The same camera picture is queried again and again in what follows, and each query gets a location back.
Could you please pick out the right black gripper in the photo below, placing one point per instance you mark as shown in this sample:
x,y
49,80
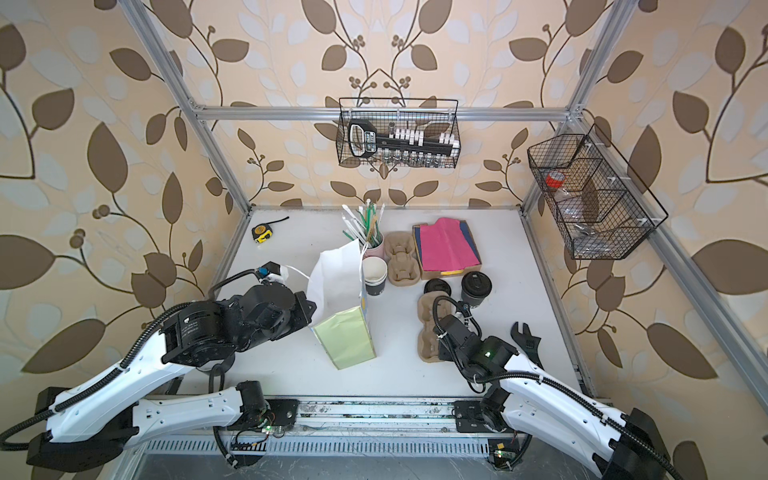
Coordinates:
x,y
443,352

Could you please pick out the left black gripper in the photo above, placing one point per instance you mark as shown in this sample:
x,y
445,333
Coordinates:
x,y
303,318

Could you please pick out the black coffee cup lids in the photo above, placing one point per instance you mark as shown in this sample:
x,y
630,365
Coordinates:
x,y
437,285

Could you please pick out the black paper cups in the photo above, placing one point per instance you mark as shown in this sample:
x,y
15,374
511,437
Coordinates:
x,y
375,272

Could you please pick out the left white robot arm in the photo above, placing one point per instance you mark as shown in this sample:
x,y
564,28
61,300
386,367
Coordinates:
x,y
78,429

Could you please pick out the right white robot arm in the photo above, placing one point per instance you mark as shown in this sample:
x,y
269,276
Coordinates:
x,y
521,396

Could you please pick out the black adjustable wrench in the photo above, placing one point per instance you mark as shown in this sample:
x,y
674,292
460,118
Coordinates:
x,y
528,343

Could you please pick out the yellow black tape measure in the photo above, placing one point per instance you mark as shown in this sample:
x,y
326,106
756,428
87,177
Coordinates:
x,y
264,231

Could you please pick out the cardboard tray with napkins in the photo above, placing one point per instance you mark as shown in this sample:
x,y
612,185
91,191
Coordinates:
x,y
446,248

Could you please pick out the stacked pulp carriers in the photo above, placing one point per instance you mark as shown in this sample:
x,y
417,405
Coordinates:
x,y
402,263

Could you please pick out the pink cup with straws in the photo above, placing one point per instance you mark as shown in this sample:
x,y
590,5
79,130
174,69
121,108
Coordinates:
x,y
363,227

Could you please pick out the red capped plastic bottle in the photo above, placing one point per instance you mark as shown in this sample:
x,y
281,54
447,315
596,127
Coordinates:
x,y
554,180

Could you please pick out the black tool in basket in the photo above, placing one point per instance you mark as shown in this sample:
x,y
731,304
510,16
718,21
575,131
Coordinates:
x,y
362,138

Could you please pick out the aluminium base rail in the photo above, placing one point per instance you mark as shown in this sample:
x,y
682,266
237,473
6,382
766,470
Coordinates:
x,y
354,426

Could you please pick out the side black wire basket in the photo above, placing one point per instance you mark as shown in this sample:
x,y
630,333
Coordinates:
x,y
605,208

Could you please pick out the back black wire basket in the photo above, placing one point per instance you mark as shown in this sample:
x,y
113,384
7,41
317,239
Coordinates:
x,y
411,132

